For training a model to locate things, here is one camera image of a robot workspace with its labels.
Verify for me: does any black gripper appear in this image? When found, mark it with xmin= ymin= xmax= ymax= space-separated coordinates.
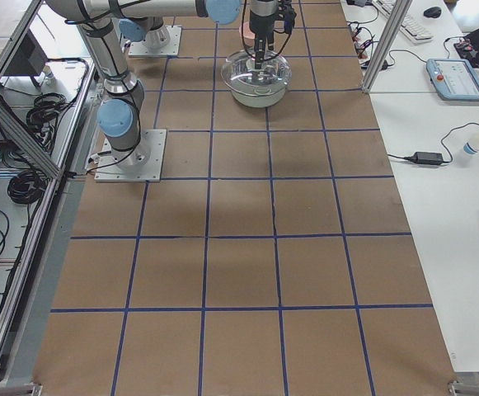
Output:
xmin=249 ymin=0 xmax=277 ymax=68

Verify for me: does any glass pot lid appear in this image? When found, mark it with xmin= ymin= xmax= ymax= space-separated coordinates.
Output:
xmin=221 ymin=50 xmax=292 ymax=88

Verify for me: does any pink bowl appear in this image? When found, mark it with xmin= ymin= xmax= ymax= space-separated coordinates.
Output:
xmin=239 ymin=21 xmax=255 ymax=40

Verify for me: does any white keyboard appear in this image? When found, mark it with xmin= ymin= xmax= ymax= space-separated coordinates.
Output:
xmin=373 ymin=0 xmax=434 ymax=45

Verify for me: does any black computer mouse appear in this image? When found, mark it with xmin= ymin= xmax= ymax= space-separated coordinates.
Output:
xmin=423 ymin=6 xmax=442 ymax=19

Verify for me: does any black power adapter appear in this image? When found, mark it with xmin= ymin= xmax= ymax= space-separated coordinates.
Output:
xmin=403 ymin=152 xmax=445 ymax=166

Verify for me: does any blue teach pendant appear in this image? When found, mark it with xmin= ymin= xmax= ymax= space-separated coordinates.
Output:
xmin=425 ymin=59 xmax=479 ymax=101

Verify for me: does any paper cup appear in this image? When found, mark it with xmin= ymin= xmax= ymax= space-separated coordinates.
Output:
xmin=463 ymin=132 xmax=479 ymax=155

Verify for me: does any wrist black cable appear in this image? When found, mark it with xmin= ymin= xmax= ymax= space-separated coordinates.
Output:
xmin=238 ymin=0 xmax=300 ymax=57

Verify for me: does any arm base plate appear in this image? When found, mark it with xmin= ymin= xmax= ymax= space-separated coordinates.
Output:
xmin=129 ymin=25 xmax=182 ymax=58
xmin=94 ymin=130 xmax=167 ymax=182

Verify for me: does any aluminium frame post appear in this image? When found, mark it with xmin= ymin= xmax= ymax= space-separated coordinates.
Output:
xmin=362 ymin=0 xmax=412 ymax=93

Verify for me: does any coiled black cable bundle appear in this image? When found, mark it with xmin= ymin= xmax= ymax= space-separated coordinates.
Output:
xmin=7 ymin=169 xmax=45 ymax=206

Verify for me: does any aluminium side frame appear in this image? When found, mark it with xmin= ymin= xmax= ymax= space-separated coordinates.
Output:
xmin=0 ymin=1 xmax=100 ymax=393

